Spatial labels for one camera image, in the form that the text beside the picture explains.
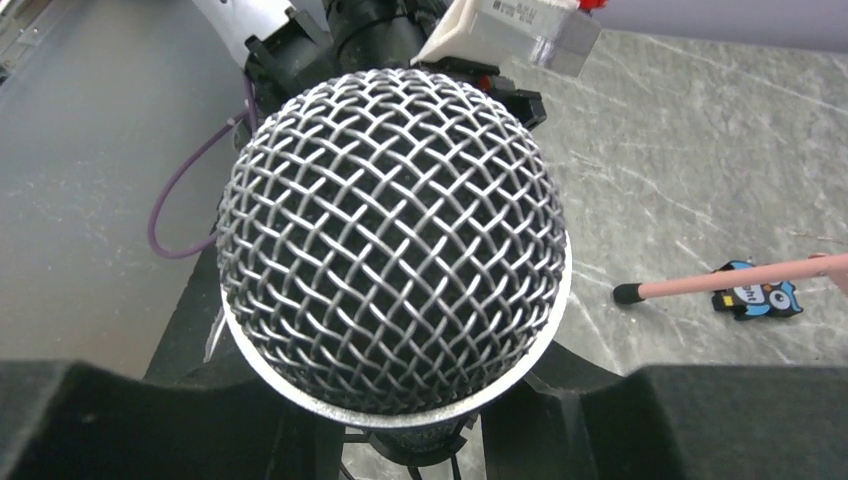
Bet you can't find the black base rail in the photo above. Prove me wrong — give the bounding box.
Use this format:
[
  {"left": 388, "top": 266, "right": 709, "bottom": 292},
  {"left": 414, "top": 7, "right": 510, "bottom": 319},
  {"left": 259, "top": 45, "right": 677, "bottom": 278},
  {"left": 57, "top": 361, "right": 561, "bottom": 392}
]
[{"left": 143, "top": 245, "right": 234, "bottom": 383}]

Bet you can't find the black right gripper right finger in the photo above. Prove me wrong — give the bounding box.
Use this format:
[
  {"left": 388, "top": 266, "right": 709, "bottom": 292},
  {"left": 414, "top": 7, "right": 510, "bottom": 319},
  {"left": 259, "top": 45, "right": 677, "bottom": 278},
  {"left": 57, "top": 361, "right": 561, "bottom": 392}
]
[{"left": 482, "top": 344, "right": 847, "bottom": 479}]

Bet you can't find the black shock mount tripod stand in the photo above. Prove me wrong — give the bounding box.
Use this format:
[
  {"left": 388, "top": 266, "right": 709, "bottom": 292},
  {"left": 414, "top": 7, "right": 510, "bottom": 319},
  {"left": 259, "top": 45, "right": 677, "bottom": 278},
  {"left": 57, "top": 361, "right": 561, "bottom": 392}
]
[{"left": 343, "top": 420, "right": 472, "bottom": 479}]

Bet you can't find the black silver-grille microphone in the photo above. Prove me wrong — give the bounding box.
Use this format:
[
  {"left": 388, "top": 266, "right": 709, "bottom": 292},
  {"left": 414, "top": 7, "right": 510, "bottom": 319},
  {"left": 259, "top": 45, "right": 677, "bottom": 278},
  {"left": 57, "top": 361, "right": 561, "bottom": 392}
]
[{"left": 215, "top": 67, "right": 574, "bottom": 468}]

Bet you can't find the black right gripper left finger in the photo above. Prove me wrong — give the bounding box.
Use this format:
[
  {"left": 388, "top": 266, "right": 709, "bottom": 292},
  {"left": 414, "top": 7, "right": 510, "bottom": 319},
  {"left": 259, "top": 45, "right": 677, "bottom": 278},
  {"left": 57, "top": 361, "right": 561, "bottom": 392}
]
[{"left": 1, "top": 360, "right": 344, "bottom": 479}]

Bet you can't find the pink music stand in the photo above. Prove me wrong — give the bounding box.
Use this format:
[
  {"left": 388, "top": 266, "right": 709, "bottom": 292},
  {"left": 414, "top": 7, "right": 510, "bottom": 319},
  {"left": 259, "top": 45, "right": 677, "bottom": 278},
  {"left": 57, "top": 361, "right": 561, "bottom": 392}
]
[{"left": 612, "top": 253, "right": 847, "bottom": 305}]

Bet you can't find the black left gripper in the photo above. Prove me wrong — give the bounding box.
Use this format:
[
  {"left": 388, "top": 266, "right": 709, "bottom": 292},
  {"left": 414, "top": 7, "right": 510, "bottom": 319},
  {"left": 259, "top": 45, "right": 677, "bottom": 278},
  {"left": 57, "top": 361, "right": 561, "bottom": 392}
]
[{"left": 245, "top": 1, "right": 547, "bottom": 130}]

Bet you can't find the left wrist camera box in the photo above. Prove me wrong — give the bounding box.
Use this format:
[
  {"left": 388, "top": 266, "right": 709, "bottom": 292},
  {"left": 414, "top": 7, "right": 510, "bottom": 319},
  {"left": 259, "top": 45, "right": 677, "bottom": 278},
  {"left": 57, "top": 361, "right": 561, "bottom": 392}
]
[{"left": 410, "top": 0, "right": 602, "bottom": 77}]

